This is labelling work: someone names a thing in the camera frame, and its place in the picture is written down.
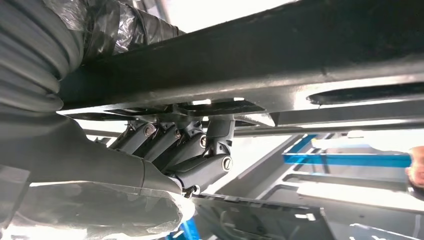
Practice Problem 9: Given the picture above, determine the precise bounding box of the blue rack post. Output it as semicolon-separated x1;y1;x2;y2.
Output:
165;217;202;240

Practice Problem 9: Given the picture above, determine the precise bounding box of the dark slotted panel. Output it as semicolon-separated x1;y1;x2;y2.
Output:
192;193;337;240

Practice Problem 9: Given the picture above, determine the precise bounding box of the blue rack beam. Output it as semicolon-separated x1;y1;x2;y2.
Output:
283;134;412;169

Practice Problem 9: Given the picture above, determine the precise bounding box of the grey rack frame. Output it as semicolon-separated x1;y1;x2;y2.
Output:
215;134;424;216

